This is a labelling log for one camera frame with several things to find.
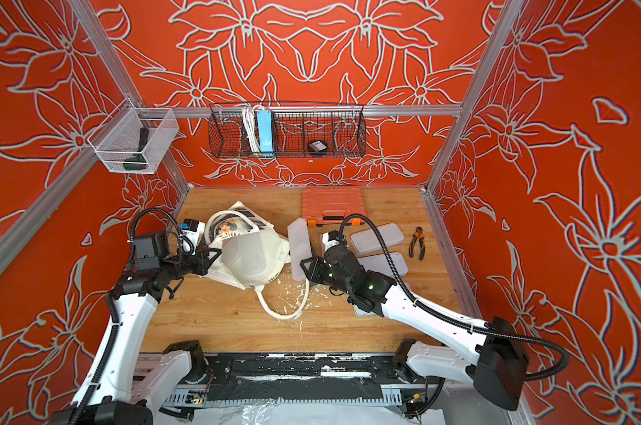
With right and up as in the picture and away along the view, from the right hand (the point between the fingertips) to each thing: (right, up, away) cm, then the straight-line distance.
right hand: (300, 260), depth 73 cm
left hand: (-25, +3, +3) cm, 25 cm away
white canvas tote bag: (-21, 0, +19) cm, 28 cm away
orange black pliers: (+45, +5, +27) cm, 53 cm away
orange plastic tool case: (+9, +16, +33) cm, 38 cm away
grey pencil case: (+18, -18, +9) cm, 28 cm away
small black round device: (+5, +39, +22) cm, 45 cm away
